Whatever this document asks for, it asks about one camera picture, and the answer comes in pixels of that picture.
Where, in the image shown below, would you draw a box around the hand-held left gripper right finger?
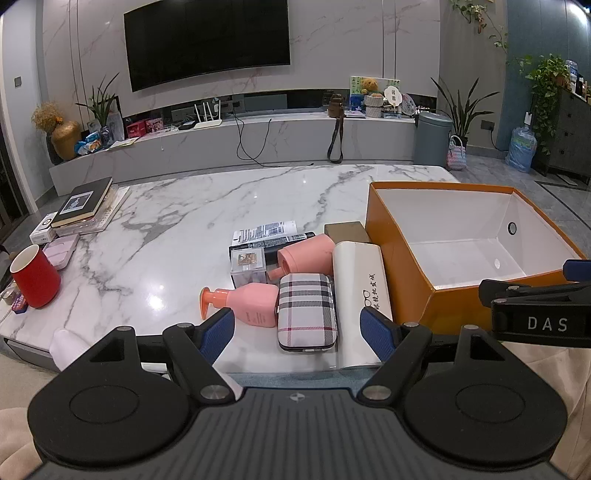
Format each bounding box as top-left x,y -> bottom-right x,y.
358,305 -> 509,405

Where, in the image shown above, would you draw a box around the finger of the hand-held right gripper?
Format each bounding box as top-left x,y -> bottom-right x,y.
563,259 -> 591,282
479,278 -> 591,308

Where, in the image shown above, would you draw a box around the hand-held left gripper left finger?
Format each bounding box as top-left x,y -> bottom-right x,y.
86,307 -> 237,407

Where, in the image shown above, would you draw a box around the pink pump bottle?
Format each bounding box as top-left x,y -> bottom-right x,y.
199,282 -> 280,329

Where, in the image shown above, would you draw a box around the white glasses case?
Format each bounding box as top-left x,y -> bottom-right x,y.
332,241 -> 394,370

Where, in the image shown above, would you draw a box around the illustrated card box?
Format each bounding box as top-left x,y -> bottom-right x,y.
230,248 -> 269,289

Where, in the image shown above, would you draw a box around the orange cardboard box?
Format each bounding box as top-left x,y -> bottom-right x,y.
365,181 -> 587,335

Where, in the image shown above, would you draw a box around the plaid glasses case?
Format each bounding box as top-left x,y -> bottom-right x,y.
276,272 -> 341,354

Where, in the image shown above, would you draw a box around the pink cylindrical bottle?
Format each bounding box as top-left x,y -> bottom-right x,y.
267,233 -> 337,282

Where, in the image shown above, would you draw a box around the brown cardboard box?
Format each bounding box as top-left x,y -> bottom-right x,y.
324,222 -> 372,245

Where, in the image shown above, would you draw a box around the black spray bottle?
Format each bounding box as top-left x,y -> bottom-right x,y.
229,232 -> 317,278

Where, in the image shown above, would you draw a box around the white lotion tube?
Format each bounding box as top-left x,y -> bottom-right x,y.
233,220 -> 300,243

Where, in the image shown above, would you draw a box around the beige cloth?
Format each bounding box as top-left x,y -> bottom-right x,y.
499,342 -> 591,468

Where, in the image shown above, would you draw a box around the blue water jug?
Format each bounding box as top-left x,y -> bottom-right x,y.
505,126 -> 539,174

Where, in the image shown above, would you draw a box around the dark cabinet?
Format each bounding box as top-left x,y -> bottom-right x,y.
536,87 -> 591,179

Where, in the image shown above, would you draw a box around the woven handbag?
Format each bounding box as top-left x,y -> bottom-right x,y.
446,135 -> 468,171

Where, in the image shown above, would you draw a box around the lilac case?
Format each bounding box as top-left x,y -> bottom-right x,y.
42,234 -> 80,270

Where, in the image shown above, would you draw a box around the grey trash can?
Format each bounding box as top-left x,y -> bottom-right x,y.
412,111 -> 454,168

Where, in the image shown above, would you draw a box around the red cup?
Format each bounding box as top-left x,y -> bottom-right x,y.
10,244 -> 62,309

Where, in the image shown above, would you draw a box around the black book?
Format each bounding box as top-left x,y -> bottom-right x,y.
51,176 -> 114,229

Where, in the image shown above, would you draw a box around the tall leafy plant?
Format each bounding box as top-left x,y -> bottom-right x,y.
431,76 -> 500,151

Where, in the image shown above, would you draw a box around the ivy plant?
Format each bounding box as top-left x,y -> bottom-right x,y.
517,54 -> 571,154

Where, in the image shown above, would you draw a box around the marble tv console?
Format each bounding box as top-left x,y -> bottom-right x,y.
48,90 -> 437,195

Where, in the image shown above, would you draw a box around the small white box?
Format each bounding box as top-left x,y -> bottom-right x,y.
29,213 -> 59,244

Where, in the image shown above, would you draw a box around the white router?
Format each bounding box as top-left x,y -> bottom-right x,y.
191,102 -> 223,128

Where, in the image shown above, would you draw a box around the red boxes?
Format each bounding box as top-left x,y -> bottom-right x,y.
126,117 -> 165,138

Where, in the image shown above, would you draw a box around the snack packets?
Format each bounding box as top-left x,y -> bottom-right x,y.
75,131 -> 114,156

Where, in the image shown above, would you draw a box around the gold vase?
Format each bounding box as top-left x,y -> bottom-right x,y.
51,120 -> 83,161

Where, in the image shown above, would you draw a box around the teddy bear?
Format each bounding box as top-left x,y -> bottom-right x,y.
360,78 -> 384,108

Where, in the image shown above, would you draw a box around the small potted plant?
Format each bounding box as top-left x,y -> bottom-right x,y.
76,74 -> 123,139

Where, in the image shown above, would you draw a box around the hanging vine plant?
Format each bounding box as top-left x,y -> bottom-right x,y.
450,0 -> 509,51

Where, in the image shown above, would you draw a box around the dried flowers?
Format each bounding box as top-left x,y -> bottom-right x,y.
31,102 -> 64,136

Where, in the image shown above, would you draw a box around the black television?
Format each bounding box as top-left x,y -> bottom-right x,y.
124,0 -> 291,92

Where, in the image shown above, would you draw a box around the black cable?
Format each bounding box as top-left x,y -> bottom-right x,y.
233,99 -> 315,168

